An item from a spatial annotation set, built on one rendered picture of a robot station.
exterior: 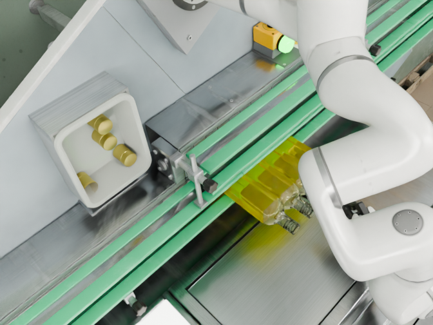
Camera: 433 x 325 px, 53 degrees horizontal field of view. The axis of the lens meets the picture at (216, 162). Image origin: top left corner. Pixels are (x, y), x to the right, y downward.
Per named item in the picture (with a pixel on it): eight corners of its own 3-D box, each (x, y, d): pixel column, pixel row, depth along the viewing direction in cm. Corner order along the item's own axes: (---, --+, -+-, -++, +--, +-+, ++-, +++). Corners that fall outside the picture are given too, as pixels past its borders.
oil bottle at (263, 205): (209, 182, 112) (272, 231, 101) (206, 169, 107) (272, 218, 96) (223, 169, 114) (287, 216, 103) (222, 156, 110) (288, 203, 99)
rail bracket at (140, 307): (105, 287, 104) (140, 327, 97) (98, 275, 99) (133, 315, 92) (119, 276, 105) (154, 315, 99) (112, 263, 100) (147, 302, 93)
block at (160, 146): (155, 171, 104) (174, 186, 100) (147, 144, 97) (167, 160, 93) (167, 162, 105) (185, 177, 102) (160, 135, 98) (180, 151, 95)
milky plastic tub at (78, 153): (68, 191, 95) (90, 213, 91) (27, 117, 78) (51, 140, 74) (131, 147, 103) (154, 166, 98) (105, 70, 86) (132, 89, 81)
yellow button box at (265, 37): (251, 48, 117) (272, 59, 113) (251, 24, 111) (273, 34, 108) (269, 37, 120) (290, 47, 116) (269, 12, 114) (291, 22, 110)
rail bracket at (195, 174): (176, 191, 102) (212, 222, 96) (163, 142, 89) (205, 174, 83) (185, 184, 103) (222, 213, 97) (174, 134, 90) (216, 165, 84)
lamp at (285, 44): (276, 53, 113) (285, 57, 111) (276, 38, 109) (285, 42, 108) (287, 45, 115) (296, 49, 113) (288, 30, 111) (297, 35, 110)
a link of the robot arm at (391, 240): (408, 178, 71) (321, 209, 75) (396, 101, 55) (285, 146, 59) (457, 271, 62) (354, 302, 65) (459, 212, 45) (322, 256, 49)
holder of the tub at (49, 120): (76, 202, 100) (95, 222, 96) (28, 115, 79) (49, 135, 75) (134, 160, 107) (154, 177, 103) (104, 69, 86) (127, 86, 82)
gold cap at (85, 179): (93, 178, 90) (82, 167, 93) (80, 191, 89) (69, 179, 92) (100, 187, 93) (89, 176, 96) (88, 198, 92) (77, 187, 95)
